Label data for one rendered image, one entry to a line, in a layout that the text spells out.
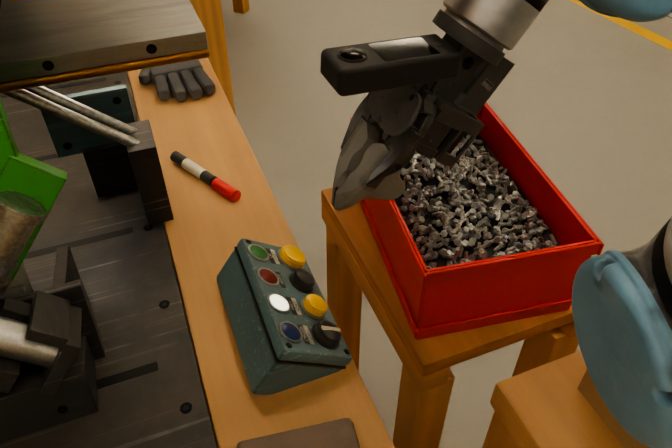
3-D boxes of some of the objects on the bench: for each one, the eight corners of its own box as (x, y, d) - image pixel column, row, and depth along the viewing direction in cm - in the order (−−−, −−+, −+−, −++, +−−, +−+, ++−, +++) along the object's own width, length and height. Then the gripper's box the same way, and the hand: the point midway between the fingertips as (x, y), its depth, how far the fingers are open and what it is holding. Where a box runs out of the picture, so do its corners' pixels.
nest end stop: (57, 351, 53) (82, 307, 52) (54, 395, 48) (81, 347, 47) (44, 348, 53) (69, 304, 52) (39, 392, 48) (66, 344, 47)
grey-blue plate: (150, 176, 77) (125, 81, 67) (152, 185, 75) (126, 89, 66) (74, 193, 74) (37, 96, 65) (74, 202, 72) (37, 105, 63)
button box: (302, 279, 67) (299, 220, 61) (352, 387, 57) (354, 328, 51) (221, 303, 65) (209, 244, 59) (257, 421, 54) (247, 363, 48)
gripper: (535, 75, 52) (398, 248, 59) (479, 34, 58) (363, 195, 66) (475, 35, 46) (334, 231, 54) (422, -5, 53) (303, 175, 61)
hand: (336, 196), depth 58 cm, fingers closed
